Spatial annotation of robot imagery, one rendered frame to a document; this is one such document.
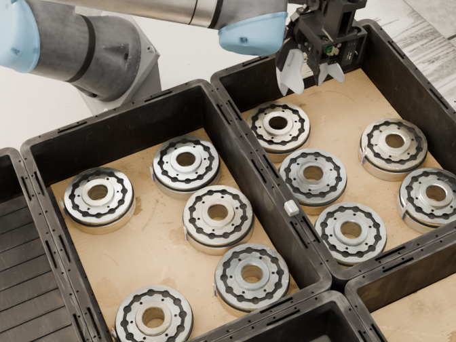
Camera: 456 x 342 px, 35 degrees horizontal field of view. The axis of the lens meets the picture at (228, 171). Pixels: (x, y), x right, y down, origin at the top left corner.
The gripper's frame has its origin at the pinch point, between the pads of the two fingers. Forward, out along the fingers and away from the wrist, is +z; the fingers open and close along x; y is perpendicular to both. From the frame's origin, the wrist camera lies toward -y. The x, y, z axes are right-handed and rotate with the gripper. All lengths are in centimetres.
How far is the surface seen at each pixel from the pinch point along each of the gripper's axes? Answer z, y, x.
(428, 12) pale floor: 80, -83, 116
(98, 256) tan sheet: 16.2, 7.9, -35.1
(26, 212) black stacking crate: 17.3, -4.3, -42.1
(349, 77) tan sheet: 9.7, -5.9, 15.2
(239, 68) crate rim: 2.4, -7.6, -6.1
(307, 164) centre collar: 8.2, 9.3, -2.3
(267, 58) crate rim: 1.7, -7.6, -1.3
